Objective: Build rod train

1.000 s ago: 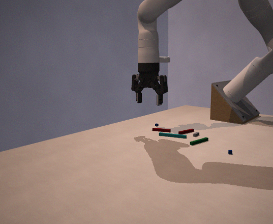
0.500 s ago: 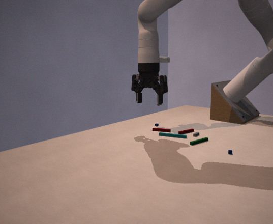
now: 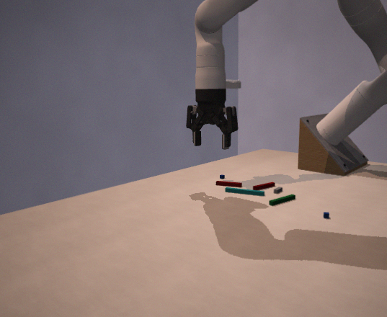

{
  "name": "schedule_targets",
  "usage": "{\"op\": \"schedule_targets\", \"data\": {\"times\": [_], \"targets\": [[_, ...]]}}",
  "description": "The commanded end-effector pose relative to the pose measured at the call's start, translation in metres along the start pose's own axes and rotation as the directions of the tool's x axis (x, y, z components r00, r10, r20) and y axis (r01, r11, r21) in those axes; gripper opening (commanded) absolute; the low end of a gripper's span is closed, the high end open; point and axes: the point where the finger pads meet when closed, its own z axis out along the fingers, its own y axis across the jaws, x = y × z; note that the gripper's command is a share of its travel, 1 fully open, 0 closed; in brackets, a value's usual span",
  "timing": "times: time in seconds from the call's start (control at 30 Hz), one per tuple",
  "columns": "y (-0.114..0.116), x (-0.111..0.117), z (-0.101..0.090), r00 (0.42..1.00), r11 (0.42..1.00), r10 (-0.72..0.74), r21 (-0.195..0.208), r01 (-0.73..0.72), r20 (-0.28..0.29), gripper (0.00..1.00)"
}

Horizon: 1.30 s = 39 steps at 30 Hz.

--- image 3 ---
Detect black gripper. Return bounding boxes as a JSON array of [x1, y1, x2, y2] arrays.
[[186, 89, 238, 150]]

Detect turquoise rod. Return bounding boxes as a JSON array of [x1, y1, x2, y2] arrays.
[[225, 187, 264, 196]]

